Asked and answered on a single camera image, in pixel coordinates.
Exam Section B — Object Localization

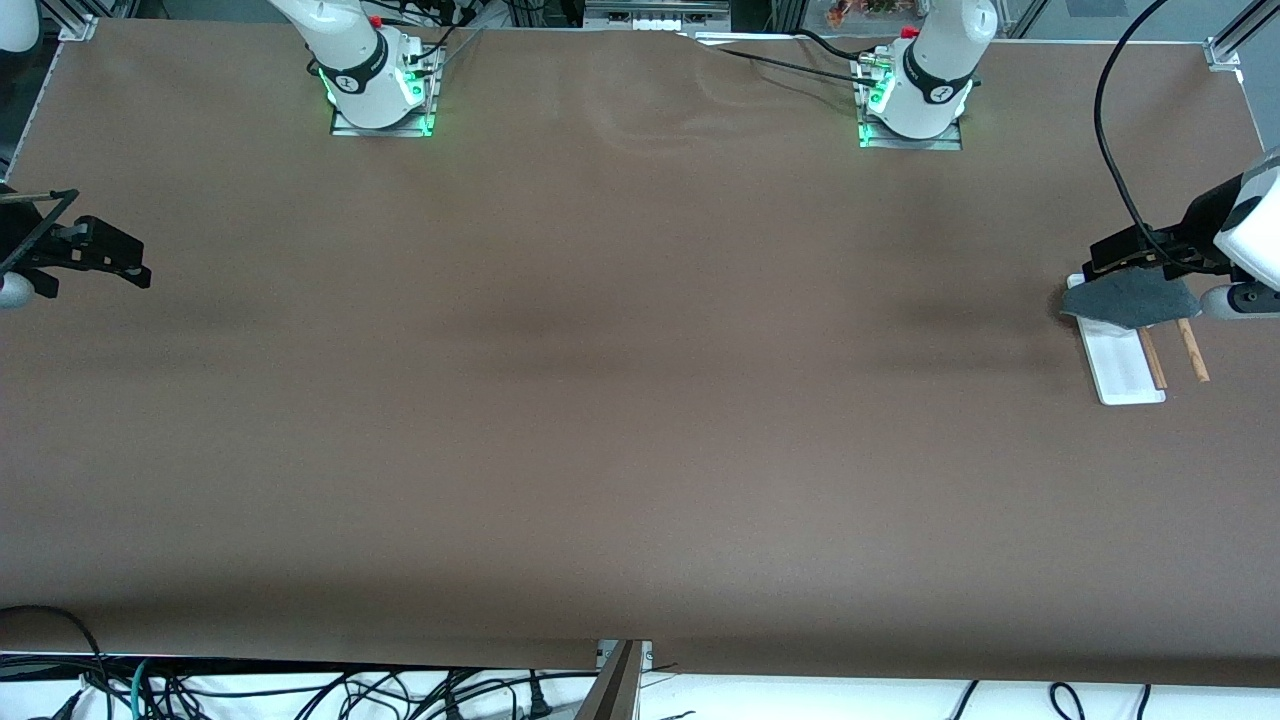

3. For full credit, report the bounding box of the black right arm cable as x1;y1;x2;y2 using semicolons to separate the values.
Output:
0;188;79;273

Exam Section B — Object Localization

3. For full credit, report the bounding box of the white power strip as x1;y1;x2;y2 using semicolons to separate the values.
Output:
585;0;731;31

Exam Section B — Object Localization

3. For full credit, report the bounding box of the short black base cable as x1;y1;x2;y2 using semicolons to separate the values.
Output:
795;28;881;66

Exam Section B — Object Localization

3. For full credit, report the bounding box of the grey metal post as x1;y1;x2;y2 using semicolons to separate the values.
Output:
575;640;653;720

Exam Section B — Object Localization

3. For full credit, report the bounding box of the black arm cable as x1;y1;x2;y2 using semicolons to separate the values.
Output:
1093;0;1229;279
0;188;79;273

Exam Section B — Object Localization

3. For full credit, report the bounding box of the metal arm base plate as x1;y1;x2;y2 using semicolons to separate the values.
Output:
330;50;437;138
858;55;963;151

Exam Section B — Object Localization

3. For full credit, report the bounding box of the grey towel with pink underside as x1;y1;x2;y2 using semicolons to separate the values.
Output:
1060;268;1199;331

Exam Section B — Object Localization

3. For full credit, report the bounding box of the thick black looped cable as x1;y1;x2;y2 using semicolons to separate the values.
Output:
0;604;108;720

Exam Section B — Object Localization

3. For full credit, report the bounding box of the brown table cover sheet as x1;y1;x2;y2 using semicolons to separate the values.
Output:
0;15;1280;691

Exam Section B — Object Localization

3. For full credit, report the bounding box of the orange red decoration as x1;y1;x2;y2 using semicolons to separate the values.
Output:
825;0;926;26

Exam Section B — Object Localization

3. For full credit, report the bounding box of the black base cable cluster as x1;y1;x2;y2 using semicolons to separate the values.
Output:
400;0;486;73

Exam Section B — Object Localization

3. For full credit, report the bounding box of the aluminium frame corner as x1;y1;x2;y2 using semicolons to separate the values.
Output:
55;0;101;43
1205;0;1280;71

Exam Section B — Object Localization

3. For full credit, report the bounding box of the white towel rack base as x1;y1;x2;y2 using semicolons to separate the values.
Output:
1068;273;1167;406

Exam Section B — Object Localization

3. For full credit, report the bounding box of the long black base cable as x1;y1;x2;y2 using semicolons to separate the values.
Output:
690;35;881;91

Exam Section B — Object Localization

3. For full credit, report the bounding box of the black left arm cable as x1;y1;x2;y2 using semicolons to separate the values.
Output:
1093;0;1229;279

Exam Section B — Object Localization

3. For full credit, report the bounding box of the tangled black cable bundle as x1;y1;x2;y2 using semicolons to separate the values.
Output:
60;665;601;720

